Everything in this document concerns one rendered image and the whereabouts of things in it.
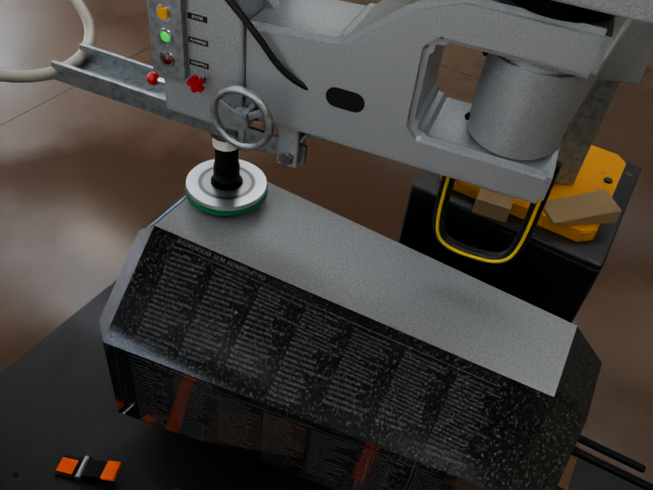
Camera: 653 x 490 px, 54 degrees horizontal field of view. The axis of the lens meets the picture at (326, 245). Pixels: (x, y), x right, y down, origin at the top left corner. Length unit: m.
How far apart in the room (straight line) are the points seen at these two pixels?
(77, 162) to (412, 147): 2.25
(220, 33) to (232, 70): 0.08
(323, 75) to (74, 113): 2.51
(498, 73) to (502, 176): 0.21
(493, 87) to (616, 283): 1.96
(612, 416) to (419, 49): 1.73
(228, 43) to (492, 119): 0.55
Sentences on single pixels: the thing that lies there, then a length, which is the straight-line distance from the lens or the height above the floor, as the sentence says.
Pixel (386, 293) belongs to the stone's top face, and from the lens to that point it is 1.56.
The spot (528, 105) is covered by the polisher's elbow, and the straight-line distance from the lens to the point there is 1.25.
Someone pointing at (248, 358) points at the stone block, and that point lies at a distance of 1.58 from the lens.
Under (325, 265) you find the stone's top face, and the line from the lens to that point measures 1.59.
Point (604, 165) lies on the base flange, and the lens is 2.29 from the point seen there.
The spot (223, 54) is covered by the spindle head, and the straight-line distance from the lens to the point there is 1.40.
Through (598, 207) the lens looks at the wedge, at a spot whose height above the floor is 0.82.
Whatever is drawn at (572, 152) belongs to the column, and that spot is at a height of 0.90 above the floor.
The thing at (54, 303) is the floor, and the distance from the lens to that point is 2.66.
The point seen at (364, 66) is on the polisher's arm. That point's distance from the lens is 1.29.
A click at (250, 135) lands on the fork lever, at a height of 1.07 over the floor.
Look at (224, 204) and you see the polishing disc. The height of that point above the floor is 0.86.
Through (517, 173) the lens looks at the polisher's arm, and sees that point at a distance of 1.32.
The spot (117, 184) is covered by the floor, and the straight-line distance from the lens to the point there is 3.16.
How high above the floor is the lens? 1.92
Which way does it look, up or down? 43 degrees down
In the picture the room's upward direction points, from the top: 8 degrees clockwise
